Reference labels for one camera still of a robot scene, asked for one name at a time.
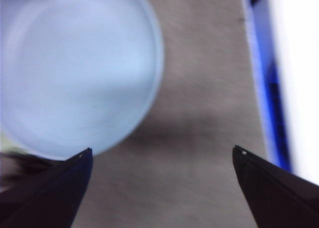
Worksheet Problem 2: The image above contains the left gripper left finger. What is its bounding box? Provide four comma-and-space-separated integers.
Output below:
0, 147, 94, 228

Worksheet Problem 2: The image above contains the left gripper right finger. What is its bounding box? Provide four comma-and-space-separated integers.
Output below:
232, 145, 319, 228

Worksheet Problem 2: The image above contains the blue round plate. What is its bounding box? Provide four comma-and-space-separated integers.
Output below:
0, 0, 165, 162

